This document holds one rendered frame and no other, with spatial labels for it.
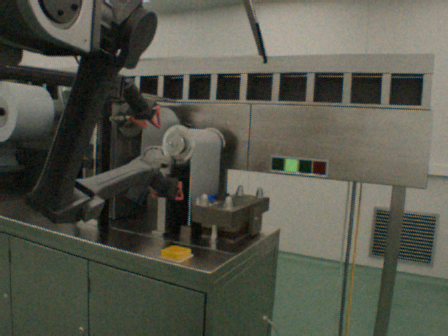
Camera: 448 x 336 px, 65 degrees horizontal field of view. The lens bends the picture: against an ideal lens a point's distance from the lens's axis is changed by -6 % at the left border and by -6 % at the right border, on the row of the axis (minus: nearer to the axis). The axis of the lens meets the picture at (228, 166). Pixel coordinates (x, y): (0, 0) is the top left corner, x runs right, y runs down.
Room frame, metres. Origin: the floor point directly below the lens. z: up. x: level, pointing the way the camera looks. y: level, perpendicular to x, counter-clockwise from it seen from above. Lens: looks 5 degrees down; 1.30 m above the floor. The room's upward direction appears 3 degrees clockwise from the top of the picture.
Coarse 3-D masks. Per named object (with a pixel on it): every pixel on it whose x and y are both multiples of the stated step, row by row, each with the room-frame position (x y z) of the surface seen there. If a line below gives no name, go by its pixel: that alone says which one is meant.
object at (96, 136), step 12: (108, 108) 1.45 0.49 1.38; (108, 120) 1.46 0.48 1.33; (96, 132) 1.46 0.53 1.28; (108, 132) 1.46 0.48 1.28; (96, 144) 1.46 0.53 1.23; (108, 144) 1.46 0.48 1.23; (96, 156) 1.46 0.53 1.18; (108, 156) 1.46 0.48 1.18; (84, 168) 1.48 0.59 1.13; (96, 168) 1.46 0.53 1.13; (108, 168) 1.46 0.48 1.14; (108, 204) 1.47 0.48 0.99; (108, 216) 1.47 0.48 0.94
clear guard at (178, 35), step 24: (144, 0) 1.66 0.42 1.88; (168, 0) 1.62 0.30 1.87; (192, 0) 1.58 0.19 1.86; (216, 0) 1.54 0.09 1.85; (240, 0) 1.50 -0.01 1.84; (168, 24) 1.72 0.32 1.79; (192, 24) 1.68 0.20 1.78; (216, 24) 1.64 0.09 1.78; (240, 24) 1.59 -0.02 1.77; (168, 48) 1.84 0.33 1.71; (192, 48) 1.79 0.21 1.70; (216, 48) 1.74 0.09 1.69; (240, 48) 1.70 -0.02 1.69
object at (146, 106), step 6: (138, 96) 1.20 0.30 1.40; (126, 102) 1.20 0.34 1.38; (132, 102) 1.19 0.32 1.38; (138, 102) 1.20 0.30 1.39; (144, 102) 1.22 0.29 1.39; (150, 102) 1.25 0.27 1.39; (156, 102) 1.24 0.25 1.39; (132, 108) 1.21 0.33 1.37; (138, 108) 1.21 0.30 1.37; (144, 108) 1.23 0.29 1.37; (150, 108) 1.22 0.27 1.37; (126, 114) 1.25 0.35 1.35; (132, 114) 1.23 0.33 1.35; (138, 114) 1.22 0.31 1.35; (144, 114) 1.21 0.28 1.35; (150, 114) 1.22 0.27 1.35
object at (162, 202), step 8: (168, 160) 1.41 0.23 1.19; (160, 168) 1.42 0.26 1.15; (168, 168) 1.41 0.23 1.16; (168, 176) 1.40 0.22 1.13; (160, 200) 1.41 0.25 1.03; (168, 200) 1.42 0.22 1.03; (160, 208) 1.41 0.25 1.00; (168, 208) 1.42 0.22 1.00; (160, 216) 1.41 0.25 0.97; (168, 216) 1.42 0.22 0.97; (160, 224) 1.41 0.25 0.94; (168, 224) 1.42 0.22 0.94; (152, 232) 1.40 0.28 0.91; (160, 232) 1.38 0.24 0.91; (168, 232) 1.41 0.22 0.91
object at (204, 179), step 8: (192, 160) 1.41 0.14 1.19; (200, 160) 1.47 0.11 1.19; (208, 160) 1.53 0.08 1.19; (216, 160) 1.59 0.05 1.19; (192, 168) 1.41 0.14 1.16; (200, 168) 1.47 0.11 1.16; (208, 168) 1.53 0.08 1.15; (216, 168) 1.59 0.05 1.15; (192, 176) 1.42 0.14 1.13; (200, 176) 1.47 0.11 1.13; (208, 176) 1.53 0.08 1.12; (216, 176) 1.60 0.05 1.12; (192, 184) 1.42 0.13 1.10; (200, 184) 1.48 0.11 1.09; (208, 184) 1.54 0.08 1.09; (216, 184) 1.60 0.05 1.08; (192, 192) 1.42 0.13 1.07; (200, 192) 1.48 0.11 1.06; (208, 192) 1.54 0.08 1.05; (216, 192) 1.61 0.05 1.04; (192, 200) 1.43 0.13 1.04
